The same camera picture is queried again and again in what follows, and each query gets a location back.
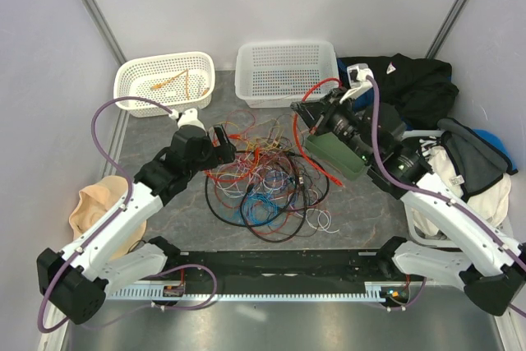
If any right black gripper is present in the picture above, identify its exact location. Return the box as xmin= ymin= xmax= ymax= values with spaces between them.
xmin=293 ymin=86 xmax=375 ymax=163

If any red ethernet cable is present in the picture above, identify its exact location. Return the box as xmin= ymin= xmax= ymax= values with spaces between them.
xmin=293 ymin=77 xmax=344 ymax=186
xmin=205 ymin=132 xmax=264 ymax=179

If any yellow ethernet cable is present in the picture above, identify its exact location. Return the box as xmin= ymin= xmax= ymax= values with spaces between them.
xmin=150 ymin=70 xmax=211 ymax=101

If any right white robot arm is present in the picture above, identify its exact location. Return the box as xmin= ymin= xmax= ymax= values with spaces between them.
xmin=290 ymin=90 xmax=525 ymax=316

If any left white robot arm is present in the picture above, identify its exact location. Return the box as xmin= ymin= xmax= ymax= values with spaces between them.
xmin=36 ymin=125 xmax=236 ymax=325

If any green plastic tray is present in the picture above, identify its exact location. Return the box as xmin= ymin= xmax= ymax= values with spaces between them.
xmin=304 ymin=133 xmax=369 ymax=181

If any right white perforated basket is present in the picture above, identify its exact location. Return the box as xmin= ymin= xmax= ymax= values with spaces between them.
xmin=234 ymin=39 xmax=338 ymax=109

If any white perforated basket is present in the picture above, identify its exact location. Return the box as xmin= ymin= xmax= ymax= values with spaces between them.
xmin=113 ymin=51 xmax=215 ymax=118
xmin=234 ymin=39 xmax=338 ymax=109

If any left white perforated basket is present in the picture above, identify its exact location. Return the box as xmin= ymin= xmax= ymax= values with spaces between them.
xmin=113 ymin=51 xmax=215 ymax=118

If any black and blue jacket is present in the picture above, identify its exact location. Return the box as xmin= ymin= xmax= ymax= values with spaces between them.
xmin=337 ymin=53 xmax=459 ymax=129

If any beige bucket hat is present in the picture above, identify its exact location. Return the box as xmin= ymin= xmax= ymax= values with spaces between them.
xmin=69 ymin=175 xmax=147 ymax=261

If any grey black-trimmed garment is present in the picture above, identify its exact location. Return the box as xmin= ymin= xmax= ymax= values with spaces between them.
xmin=437 ymin=118 xmax=518 ymax=202

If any blue cloth item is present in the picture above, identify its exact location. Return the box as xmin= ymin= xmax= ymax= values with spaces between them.
xmin=473 ymin=129 xmax=517 ymax=171

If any white cloth garment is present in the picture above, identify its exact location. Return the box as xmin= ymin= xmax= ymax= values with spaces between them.
xmin=410 ymin=146 xmax=511 ymax=238

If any white thin cable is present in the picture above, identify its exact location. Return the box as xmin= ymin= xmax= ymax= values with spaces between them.
xmin=213 ymin=161 xmax=340 ymax=233

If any yellow thin wire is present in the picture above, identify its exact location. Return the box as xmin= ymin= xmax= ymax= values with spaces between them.
xmin=221 ymin=112 xmax=297 ymax=159

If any black thick cable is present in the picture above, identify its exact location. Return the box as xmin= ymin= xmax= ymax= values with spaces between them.
xmin=204 ymin=149 xmax=330 ymax=242

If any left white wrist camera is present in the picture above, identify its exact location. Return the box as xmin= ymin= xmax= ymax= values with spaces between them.
xmin=168 ymin=109 xmax=205 ymax=131

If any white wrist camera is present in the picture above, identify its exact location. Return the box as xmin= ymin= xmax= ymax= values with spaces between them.
xmin=339 ymin=63 xmax=374 ymax=104
xmin=168 ymin=109 xmax=205 ymax=131

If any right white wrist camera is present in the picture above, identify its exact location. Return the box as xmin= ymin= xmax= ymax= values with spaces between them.
xmin=339 ymin=63 xmax=374 ymax=104

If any blue thin cable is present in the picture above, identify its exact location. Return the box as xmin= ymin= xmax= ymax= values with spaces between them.
xmin=240 ymin=192 xmax=288 ymax=229

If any red thin wire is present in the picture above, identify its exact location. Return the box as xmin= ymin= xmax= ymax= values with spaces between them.
xmin=209 ymin=153 xmax=321 ymax=242

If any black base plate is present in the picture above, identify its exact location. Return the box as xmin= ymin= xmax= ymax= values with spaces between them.
xmin=163 ymin=250 xmax=406 ymax=292

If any grey slotted cable duct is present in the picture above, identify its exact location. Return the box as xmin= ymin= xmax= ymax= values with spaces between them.
xmin=108 ymin=281 xmax=406 ymax=303

